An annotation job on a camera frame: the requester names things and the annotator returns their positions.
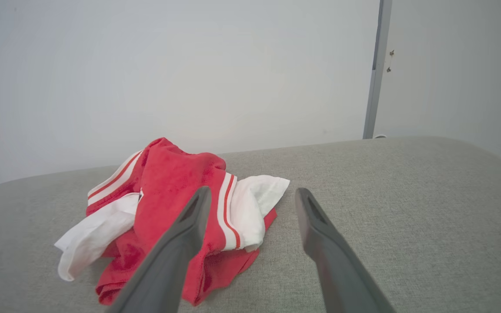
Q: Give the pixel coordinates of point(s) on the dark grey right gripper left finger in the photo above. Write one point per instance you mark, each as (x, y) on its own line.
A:
(168, 265)

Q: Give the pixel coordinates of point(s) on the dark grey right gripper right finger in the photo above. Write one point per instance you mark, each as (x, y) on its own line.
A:
(342, 278)

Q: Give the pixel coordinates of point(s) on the red and white jersey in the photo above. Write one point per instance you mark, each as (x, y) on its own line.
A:
(168, 182)

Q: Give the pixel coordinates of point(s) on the grey metal post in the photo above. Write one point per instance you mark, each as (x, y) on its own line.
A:
(374, 95)

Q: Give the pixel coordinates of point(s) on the white wall panel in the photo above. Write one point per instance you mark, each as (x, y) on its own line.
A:
(450, 87)

